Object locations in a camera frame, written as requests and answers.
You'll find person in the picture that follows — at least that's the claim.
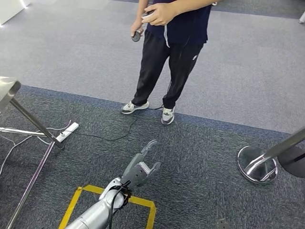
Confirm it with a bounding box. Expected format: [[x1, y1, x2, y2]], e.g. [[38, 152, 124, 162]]
[[120, 0, 218, 126]]

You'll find yellow floor tape outline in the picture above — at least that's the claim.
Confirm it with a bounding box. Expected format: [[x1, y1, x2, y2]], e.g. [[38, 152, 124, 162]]
[[58, 185, 157, 229]]

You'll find white power strip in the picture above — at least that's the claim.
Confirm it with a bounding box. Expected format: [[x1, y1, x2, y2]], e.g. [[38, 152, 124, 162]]
[[56, 122, 80, 143]]

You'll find white floor cable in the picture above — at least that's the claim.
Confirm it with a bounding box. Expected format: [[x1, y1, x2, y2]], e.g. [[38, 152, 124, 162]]
[[0, 119, 72, 176]]

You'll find stainless steel workbench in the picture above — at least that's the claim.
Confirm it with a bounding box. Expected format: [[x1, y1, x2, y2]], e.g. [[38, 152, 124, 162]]
[[0, 76, 65, 229]]

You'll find black barrier post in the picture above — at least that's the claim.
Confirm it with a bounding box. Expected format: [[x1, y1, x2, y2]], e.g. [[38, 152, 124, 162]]
[[277, 146, 305, 178]]

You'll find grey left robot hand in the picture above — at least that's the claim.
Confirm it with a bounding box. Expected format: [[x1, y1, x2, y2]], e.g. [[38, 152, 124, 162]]
[[120, 139, 161, 188]]

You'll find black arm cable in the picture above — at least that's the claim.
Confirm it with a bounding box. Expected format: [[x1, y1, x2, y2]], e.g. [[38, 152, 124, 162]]
[[108, 180, 132, 229]]

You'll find black floor cable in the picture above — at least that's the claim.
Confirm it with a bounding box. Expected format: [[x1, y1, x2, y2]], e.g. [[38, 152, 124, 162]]
[[69, 105, 165, 142]]

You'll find white cabinet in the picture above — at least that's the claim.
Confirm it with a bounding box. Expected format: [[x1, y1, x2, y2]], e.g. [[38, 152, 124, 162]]
[[0, 0, 32, 26]]

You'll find person's foot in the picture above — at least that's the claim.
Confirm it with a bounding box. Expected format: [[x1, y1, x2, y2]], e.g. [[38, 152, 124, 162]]
[[120, 100, 150, 115]]

